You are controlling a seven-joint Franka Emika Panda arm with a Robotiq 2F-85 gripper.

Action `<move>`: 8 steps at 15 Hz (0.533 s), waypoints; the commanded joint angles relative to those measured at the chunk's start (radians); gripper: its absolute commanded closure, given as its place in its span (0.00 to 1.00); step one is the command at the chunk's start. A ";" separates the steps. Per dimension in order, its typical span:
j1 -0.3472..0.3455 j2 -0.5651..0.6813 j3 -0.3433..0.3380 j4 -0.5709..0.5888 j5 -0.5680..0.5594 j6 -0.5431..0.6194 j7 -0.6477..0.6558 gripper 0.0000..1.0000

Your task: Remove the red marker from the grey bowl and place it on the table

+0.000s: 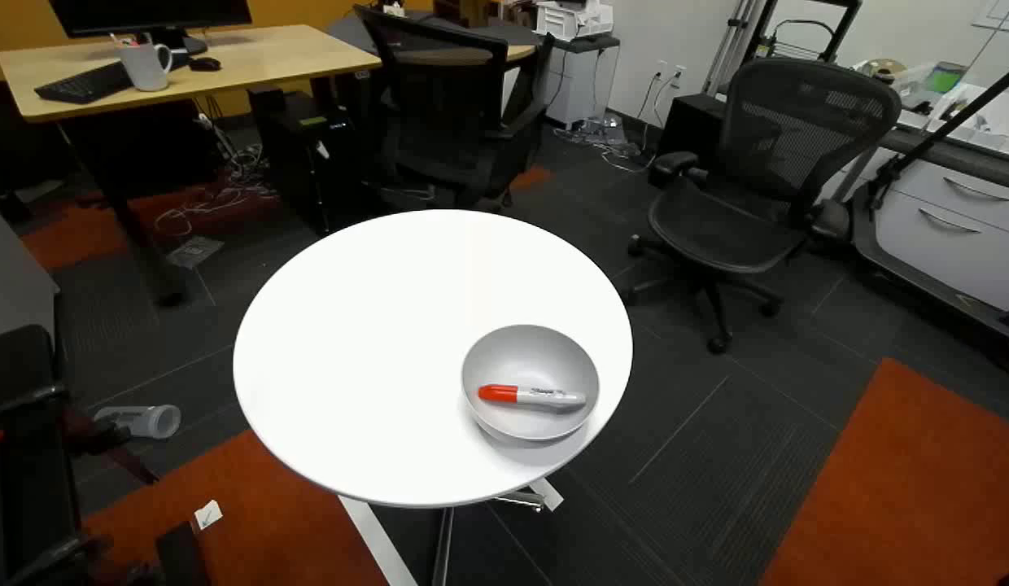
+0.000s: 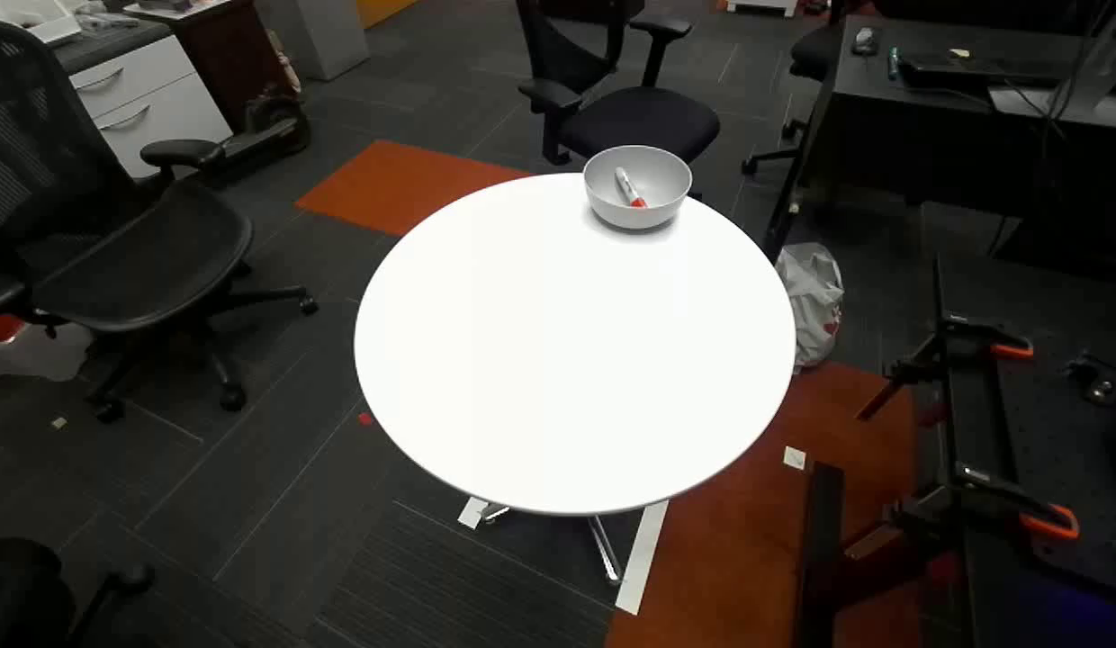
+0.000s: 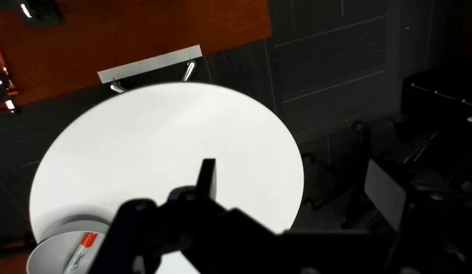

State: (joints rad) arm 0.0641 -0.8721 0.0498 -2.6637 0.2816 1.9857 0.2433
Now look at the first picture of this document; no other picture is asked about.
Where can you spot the red cap grey marker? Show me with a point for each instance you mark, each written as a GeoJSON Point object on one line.
{"type": "Point", "coordinates": [523, 396]}

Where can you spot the grey bowl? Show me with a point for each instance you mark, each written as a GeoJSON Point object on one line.
{"type": "Point", "coordinates": [532, 359]}

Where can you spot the black padded office chair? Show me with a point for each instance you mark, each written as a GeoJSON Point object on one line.
{"type": "Point", "coordinates": [449, 109]}

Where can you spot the black computer tower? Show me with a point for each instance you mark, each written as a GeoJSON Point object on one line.
{"type": "Point", "coordinates": [305, 150]}

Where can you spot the small black box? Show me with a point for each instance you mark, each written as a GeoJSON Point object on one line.
{"type": "Point", "coordinates": [695, 123]}

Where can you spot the white table base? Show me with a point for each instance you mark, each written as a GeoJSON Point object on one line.
{"type": "Point", "coordinates": [370, 538]}

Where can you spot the black mesh office chair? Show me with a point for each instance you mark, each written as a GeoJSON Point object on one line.
{"type": "Point", "coordinates": [782, 165]}

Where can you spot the light wooden desk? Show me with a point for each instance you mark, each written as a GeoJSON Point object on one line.
{"type": "Point", "coordinates": [231, 60]}

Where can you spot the small white paper tag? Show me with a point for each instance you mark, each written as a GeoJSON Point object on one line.
{"type": "Point", "coordinates": [206, 516]}

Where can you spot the black computer mouse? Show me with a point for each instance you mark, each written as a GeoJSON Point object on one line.
{"type": "Point", "coordinates": [206, 63]}

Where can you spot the clear plastic cup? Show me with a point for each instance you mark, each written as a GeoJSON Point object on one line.
{"type": "Point", "coordinates": [146, 421]}

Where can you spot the white mug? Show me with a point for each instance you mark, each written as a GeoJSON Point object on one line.
{"type": "Point", "coordinates": [146, 66]}

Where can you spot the white drawer cabinet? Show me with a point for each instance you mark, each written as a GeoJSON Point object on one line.
{"type": "Point", "coordinates": [949, 221]}

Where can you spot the black monitor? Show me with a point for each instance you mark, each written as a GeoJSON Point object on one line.
{"type": "Point", "coordinates": [146, 15]}

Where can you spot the black tripod rod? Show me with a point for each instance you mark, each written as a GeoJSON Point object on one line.
{"type": "Point", "coordinates": [944, 130]}

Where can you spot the black keyboard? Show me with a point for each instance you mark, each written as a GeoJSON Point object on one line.
{"type": "Point", "coordinates": [85, 81]}

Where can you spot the black equipment cart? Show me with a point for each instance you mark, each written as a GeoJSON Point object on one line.
{"type": "Point", "coordinates": [16, 433]}

